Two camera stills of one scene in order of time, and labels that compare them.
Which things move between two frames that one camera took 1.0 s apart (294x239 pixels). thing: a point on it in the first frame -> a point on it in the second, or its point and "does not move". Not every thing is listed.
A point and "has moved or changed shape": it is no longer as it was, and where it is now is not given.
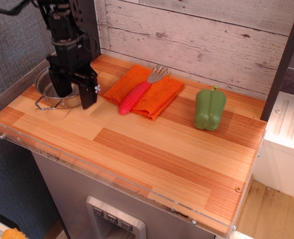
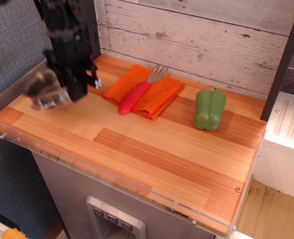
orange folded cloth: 159,94 does not move
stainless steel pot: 45,86 has moved or changed shape
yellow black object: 13,233 does not move
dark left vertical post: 89,30 does not move
